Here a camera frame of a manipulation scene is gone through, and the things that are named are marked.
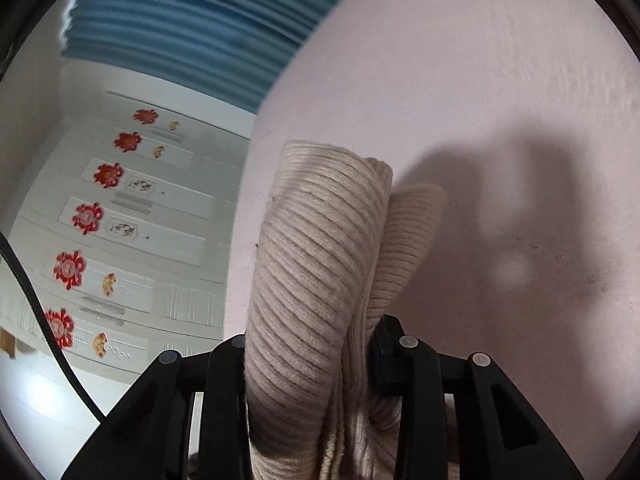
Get red paper decoration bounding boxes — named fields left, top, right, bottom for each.
left=72, top=203, right=104, bottom=235
left=113, top=132, right=142, bottom=153
left=93, top=162, right=125, bottom=188
left=132, top=108, right=158, bottom=125
left=53, top=250, right=87, bottom=290

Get peach knit sweater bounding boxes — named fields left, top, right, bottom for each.
left=245, top=141, right=446, bottom=479

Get blue curtain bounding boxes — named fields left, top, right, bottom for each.
left=64, top=0, right=341, bottom=113

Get white wardrobe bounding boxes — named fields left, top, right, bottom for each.
left=8, top=91, right=248, bottom=382

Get pink patterned bed sheet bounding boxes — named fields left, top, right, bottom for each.
left=224, top=0, right=639, bottom=479

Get black cable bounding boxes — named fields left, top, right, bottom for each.
left=0, top=231, right=108, bottom=424

